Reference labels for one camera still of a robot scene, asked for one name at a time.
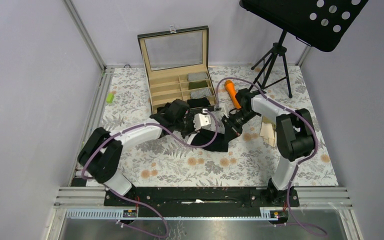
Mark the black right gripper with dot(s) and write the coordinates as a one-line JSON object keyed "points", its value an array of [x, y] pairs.
{"points": [[230, 131]]}

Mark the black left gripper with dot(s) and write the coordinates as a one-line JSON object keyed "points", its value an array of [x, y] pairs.
{"points": [[192, 130]]}

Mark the black underwear white trim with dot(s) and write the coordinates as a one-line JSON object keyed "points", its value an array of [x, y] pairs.
{"points": [[204, 136]]}

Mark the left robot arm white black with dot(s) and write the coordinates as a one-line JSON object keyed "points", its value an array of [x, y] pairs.
{"points": [[101, 154]]}

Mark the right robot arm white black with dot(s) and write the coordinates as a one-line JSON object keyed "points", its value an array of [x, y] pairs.
{"points": [[295, 135]]}

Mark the striped rolled underwear in box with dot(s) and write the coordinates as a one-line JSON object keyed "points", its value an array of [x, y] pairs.
{"points": [[200, 93]]}

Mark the olive rolled underwear in box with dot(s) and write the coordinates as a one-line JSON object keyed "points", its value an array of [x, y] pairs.
{"points": [[197, 84]]}

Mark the grey rolled underwear in box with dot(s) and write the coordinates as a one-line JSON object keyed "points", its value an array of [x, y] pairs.
{"points": [[197, 76]]}

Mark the green block at left edge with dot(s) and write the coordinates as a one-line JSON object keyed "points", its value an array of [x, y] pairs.
{"points": [[110, 98]]}

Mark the black music stand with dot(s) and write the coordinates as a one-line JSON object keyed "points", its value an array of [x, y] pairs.
{"points": [[317, 23]]}

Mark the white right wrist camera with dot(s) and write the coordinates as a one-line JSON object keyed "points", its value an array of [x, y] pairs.
{"points": [[219, 110]]}

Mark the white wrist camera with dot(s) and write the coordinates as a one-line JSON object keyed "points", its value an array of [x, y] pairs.
{"points": [[201, 120], [219, 110]]}

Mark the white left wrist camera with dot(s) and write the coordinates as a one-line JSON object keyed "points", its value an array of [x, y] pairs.
{"points": [[201, 120]]}

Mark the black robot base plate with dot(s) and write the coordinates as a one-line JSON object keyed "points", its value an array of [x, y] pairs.
{"points": [[199, 202]]}

